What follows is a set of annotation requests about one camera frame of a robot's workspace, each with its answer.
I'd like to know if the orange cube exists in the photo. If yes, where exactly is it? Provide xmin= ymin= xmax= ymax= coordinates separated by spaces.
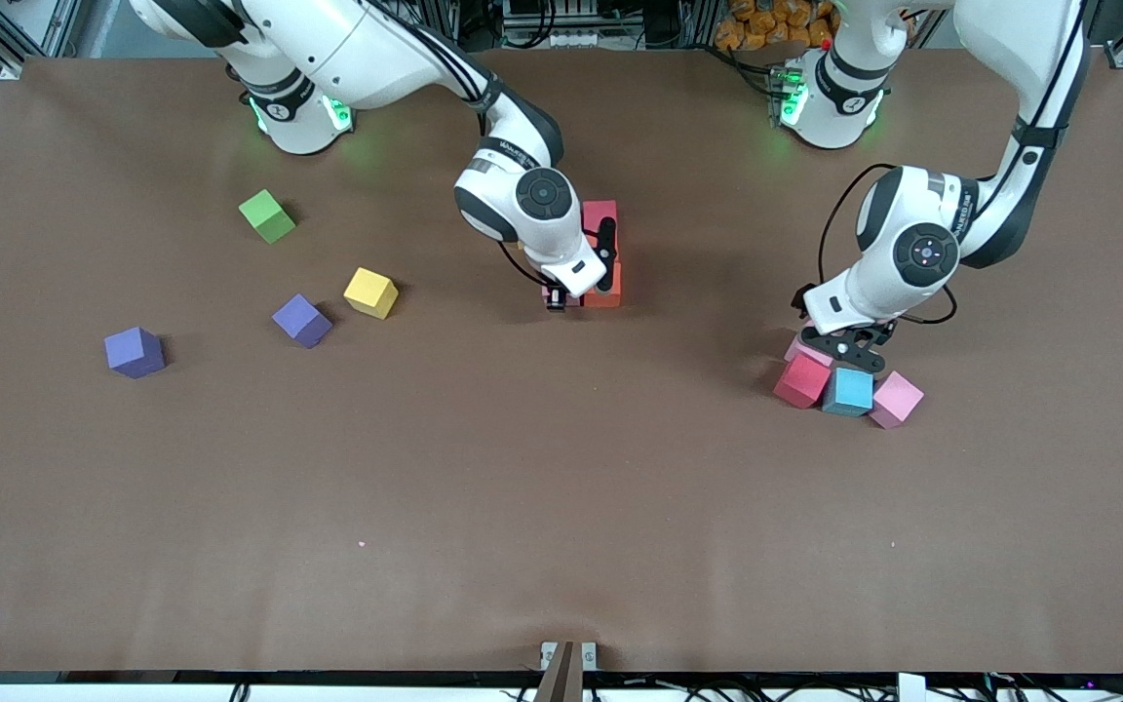
xmin=581 ymin=261 xmax=624 ymax=311

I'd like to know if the light blue cube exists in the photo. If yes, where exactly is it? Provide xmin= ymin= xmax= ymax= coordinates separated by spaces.
xmin=822 ymin=367 xmax=875 ymax=418

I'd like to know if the yellow cube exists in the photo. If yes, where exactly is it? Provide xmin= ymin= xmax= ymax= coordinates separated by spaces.
xmin=343 ymin=267 xmax=400 ymax=321

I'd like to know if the pile of orange objects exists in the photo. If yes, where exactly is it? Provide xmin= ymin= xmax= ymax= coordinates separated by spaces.
xmin=715 ymin=0 xmax=840 ymax=52

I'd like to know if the purple cube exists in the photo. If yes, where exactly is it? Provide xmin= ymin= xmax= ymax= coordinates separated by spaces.
xmin=272 ymin=293 xmax=334 ymax=349
xmin=104 ymin=327 xmax=167 ymax=380

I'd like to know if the brown table mat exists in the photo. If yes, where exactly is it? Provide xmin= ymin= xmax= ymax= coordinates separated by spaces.
xmin=0 ymin=47 xmax=1123 ymax=676

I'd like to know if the green cube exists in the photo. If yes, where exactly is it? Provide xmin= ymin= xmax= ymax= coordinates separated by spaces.
xmin=238 ymin=189 xmax=296 ymax=245

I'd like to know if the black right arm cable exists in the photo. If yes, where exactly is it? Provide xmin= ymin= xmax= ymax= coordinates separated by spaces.
xmin=367 ymin=0 xmax=548 ymax=289

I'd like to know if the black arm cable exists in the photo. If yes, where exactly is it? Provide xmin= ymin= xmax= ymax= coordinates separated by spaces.
xmin=818 ymin=0 xmax=1089 ymax=325
xmin=367 ymin=0 xmax=548 ymax=289

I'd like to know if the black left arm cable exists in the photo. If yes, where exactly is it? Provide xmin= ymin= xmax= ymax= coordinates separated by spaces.
xmin=818 ymin=0 xmax=1089 ymax=325

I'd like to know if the metal bracket with brown post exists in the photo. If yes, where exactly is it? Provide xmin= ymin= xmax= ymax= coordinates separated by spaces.
xmin=539 ymin=641 xmax=599 ymax=702

